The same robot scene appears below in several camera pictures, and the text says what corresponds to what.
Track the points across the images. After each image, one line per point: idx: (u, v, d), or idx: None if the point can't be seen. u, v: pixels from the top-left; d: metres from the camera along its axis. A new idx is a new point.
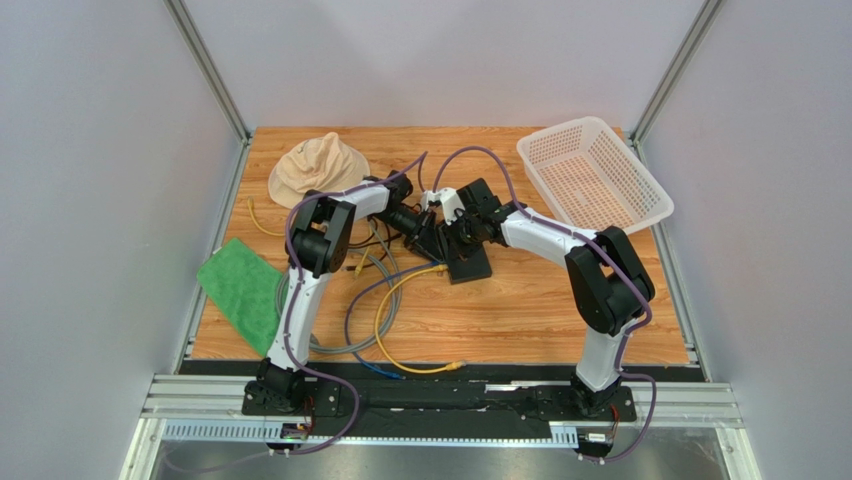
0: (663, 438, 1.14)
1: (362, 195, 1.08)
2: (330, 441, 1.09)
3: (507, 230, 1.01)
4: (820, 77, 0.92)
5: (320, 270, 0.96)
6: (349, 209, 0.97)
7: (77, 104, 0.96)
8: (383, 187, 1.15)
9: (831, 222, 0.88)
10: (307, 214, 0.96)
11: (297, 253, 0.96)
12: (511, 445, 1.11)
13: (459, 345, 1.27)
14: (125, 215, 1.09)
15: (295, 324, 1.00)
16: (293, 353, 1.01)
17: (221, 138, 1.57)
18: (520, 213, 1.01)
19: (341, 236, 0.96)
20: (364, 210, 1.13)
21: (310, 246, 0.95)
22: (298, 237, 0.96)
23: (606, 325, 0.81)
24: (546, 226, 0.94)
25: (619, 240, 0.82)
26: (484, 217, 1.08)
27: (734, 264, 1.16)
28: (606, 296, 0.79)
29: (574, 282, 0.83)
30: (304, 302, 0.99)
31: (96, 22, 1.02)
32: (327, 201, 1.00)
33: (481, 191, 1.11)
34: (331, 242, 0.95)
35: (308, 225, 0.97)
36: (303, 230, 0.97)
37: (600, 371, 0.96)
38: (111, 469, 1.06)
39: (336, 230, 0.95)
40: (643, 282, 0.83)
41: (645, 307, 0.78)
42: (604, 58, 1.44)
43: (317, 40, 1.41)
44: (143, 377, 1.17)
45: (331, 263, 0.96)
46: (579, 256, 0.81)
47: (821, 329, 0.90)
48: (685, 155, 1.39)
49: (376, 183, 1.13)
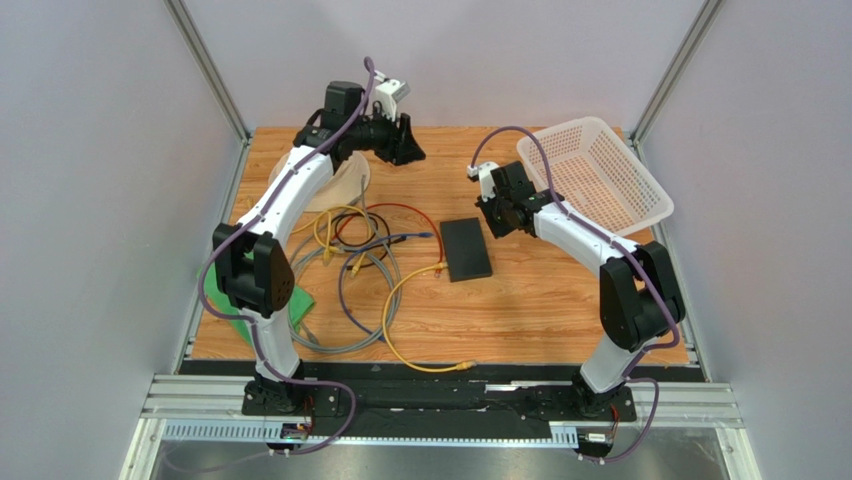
0: (663, 438, 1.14)
1: (289, 192, 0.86)
2: (328, 441, 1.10)
3: (539, 222, 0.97)
4: (821, 76, 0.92)
5: (264, 312, 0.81)
6: (271, 243, 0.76)
7: (76, 103, 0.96)
8: (320, 155, 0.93)
9: (831, 222, 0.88)
10: (227, 257, 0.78)
11: (237, 298, 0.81)
12: (511, 445, 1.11)
13: (459, 345, 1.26)
14: (124, 215, 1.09)
15: (271, 351, 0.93)
16: (276, 370, 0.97)
17: (221, 139, 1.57)
18: (556, 207, 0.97)
19: (273, 275, 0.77)
20: (300, 202, 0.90)
21: (243, 292, 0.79)
22: (228, 283, 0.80)
23: (628, 342, 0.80)
24: (583, 229, 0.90)
25: (660, 257, 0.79)
26: (516, 203, 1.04)
27: (734, 264, 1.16)
28: (635, 313, 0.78)
29: (604, 293, 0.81)
30: (266, 338, 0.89)
31: (96, 23, 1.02)
32: (248, 233, 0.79)
33: (516, 175, 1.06)
34: (263, 284, 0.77)
35: (235, 268, 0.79)
36: (231, 276, 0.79)
37: (606, 375, 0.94)
38: (112, 469, 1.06)
39: (262, 271, 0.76)
40: (676, 304, 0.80)
41: (673, 330, 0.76)
42: (605, 59, 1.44)
43: (317, 41, 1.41)
44: (143, 378, 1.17)
45: (273, 304, 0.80)
46: (615, 269, 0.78)
47: (821, 328, 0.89)
48: (685, 155, 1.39)
49: (304, 161, 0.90)
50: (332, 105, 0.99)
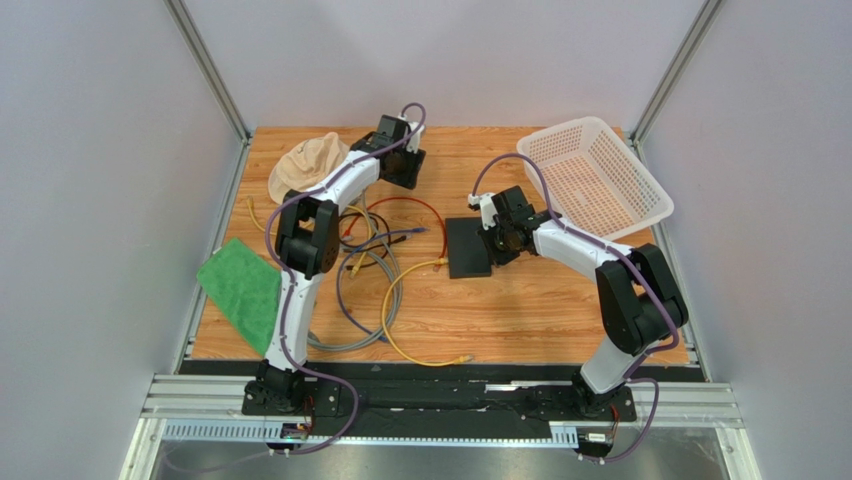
0: (663, 438, 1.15)
1: (346, 181, 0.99)
2: (329, 440, 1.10)
3: (539, 238, 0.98)
4: (820, 76, 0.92)
5: (312, 271, 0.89)
6: (333, 206, 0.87)
7: (75, 103, 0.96)
8: (371, 158, 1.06)
9: (831, 222, 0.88)
10: (292, 215, 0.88)
11: (287, 257, 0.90)
12: (511, 445, 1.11)
13: (459, 345, 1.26)
14: (124, 215, 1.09)
15: (291, 326, 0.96)
16: (290, 354, 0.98)
17: (221, 139, 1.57)
18: (553, 221, 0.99)
19: (330, 235, 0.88)
20: (353, 192, 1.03)
21: (299, 249, 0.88)
22: (285, 241, 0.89)
23: (632, 346, 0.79)
24: (581, 238, 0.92)
25: (654, 257, 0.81)
26: (517, 225, 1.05)
27: (733, 264, 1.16)
28: (635, 315, 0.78)
29: (602, 297, 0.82)
30: (298, 304, 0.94)
31: (96, 24, 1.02)
32: (310, 200, 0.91)
33: (517, 198, 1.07)
34: (319, 243, 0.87)
35: (295, 227, 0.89)
36: (289, 234, 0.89)
37: (606, 376, 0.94)
38: (111, 469, 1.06)
39: (322, 230, 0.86)
40: (677, 306, 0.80)
41: (673, 331, 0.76)
42: (605, 59, 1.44)
43: (317, 41, 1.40)
44: (143, 378, 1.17)
45: (324, 263, 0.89)
46: (610, 270, 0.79)
47: (821, 328, 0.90)
48: (685, 154, 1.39)
49: (363, 157, 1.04)
50: (383, 128, 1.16)
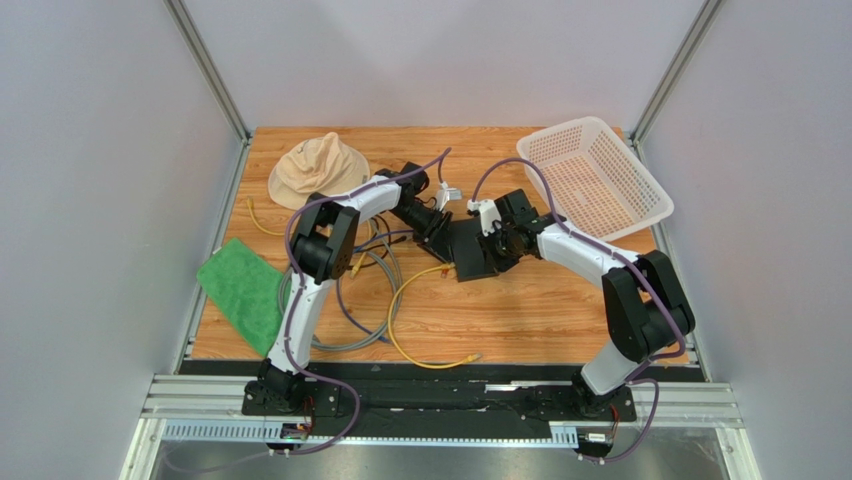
0: (663, 438, 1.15)
1: (369, 196, 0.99)
2: (330, 441, 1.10)
3: (543, 243, 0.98)
4: (819, 76, 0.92)
5: (321, 276, 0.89)
6: (354, 213, 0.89)
7: (74, 102, 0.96)
8: (393, 183, 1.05)
9: (830, 222, 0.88)
10: (311, 217, 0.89)
11: (298, 259, 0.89)
12: (511, 445, 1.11)
13: (459, 345, 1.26)
14: (124, 216, 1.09)
15: (296, 327, 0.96)
16: (293, 357, 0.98)
17: (221, 139, 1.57)
18: (558, 225, 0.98)
19: (345, 242, 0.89)
20: (372, 210, 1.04)
21: (312, 252, 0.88)
22: (299, 242, 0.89)
23: (638, 354, 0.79)
24: (585, 243, 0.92)
25: (661, 264, 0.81)
26: (519, 228, 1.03)
27: (733, 265, 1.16)
28: (642, 324, 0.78)
29: (609, 304, 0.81)
30: (305, 307, 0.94)
31: (96, 24, 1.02)
32: (333, 205, 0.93)
33: (520, 202, 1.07)
34: (335, 247, 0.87)
35: (312, 230, 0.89)
36: (306, 235, 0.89)
37: (606, 378, 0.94)
38: (112, 469, 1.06)
39: (339, 235, 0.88)
40: (684, 313, 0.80)
41: (680, 340, 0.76)
42: (605, 60, 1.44)
43: (317, 41, 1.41)
44: (143, 378, 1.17)
45: (335, 268, 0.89)
46: (617, 278, 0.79)
47: (820, 328, 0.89)
48: (685, 155, 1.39)
49: (388, 180, 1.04)
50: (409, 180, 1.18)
